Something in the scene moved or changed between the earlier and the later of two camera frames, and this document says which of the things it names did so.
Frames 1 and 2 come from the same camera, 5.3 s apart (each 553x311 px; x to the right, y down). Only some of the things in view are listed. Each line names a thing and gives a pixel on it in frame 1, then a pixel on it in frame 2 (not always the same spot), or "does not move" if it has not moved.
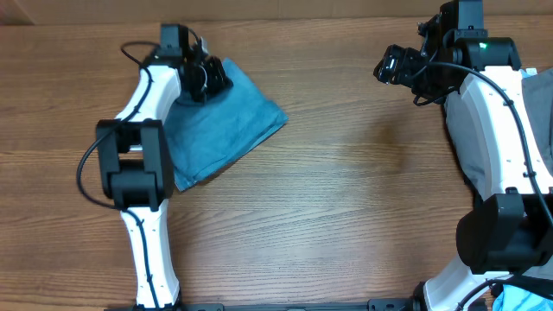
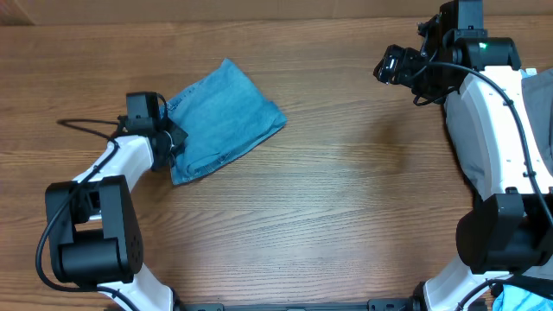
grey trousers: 537,90 does not move
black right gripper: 408,59 does not move
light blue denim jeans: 206,133 does not move
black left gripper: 219,79 -> 181,136
